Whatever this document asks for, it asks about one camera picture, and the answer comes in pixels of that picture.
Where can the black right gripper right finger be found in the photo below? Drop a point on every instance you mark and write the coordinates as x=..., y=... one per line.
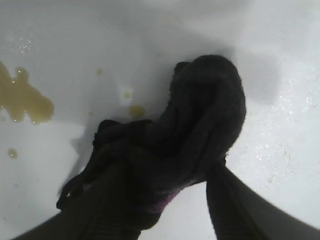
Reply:
x=250, y=215

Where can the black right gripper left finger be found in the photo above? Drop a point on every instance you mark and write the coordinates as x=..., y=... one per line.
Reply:
x=105, y=212

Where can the small yellow liquid droplet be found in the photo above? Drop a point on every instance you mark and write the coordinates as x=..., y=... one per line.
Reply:
x=12, y=153
x=127, y=94
x=100, y=71
x=137, y=110

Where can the yellow liquid spill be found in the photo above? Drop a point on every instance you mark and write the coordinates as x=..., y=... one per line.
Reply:
x=22, y=100

